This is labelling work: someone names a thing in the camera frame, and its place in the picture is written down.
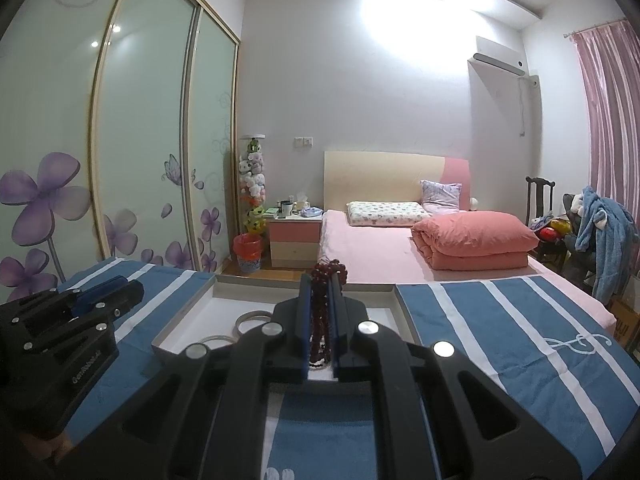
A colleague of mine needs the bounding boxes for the folded pink quilt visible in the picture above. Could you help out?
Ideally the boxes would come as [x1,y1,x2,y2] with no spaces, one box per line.
[411,211,540,272]

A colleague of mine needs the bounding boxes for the red waste bin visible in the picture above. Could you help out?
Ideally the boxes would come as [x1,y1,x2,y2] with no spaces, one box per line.
[232,233,263,274]

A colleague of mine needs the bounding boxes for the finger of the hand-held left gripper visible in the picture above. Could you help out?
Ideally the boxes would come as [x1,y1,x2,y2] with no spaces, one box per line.
[75,280,146,333]
[56,274,129,312]

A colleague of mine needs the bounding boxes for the grey bangle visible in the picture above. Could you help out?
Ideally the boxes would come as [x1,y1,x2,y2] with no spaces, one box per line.
[234,310,275,337]

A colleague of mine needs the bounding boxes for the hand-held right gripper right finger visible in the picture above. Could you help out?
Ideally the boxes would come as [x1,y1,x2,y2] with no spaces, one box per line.
[327,276,585,480]

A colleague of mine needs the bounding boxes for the white patterned pillow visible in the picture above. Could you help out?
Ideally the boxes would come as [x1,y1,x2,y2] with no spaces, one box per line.
[346,201,433,228]

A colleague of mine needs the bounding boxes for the blue garment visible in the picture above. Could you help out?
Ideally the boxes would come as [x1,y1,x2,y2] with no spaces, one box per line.
[574,186,633,301]

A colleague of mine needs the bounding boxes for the pink nightstand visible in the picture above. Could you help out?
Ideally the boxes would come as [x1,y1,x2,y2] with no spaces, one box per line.
[267,216,323,269]

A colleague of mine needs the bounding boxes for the white air conditioner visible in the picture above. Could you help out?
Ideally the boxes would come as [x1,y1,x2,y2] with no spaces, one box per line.
[472,35,529,77]

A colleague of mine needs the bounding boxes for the beige and pink headboard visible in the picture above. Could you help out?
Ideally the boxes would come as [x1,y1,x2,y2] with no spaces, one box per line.
[324,151,471,213]

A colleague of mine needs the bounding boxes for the pink curtain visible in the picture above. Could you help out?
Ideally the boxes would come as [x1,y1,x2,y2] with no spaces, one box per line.
[570,17,640,271]

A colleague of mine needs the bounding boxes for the plush toy tower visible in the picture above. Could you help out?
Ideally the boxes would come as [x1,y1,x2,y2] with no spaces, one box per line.
[237,134,268,236]

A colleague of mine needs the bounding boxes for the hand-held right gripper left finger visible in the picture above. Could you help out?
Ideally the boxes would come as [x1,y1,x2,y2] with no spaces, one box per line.
[56,276,313,480]

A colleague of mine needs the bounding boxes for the colourful balls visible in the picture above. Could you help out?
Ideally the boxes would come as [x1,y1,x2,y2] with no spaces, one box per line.
[534,215,574,242]

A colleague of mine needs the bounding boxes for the dark red bead bracelet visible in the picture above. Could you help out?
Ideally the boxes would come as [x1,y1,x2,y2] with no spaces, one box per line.
[309,259,348,368]

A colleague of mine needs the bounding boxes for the blue striped blanket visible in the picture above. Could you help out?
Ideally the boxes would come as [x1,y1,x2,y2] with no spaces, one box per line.
[55,257,617,480]

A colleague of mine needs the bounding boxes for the grey jewelry tray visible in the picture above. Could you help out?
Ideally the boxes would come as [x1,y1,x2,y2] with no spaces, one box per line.
[150,272,418,376]

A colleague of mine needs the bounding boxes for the flower print sliding wardrobe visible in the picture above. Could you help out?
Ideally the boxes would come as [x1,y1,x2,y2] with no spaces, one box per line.
[0,0,241,306]

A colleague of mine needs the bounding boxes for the cardboard box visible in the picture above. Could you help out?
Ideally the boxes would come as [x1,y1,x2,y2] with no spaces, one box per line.
[610,300,640,347]

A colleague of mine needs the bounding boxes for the lilac pillow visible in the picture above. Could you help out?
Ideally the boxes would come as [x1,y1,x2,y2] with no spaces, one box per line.
[420,180,462,216]

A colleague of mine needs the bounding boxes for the bed with pink sheet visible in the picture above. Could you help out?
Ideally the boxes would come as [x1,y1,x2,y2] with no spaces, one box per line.
[320,209,616,322]

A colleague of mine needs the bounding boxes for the dark wooden chair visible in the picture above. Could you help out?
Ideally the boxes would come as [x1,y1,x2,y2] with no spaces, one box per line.
[525,176,556,227]

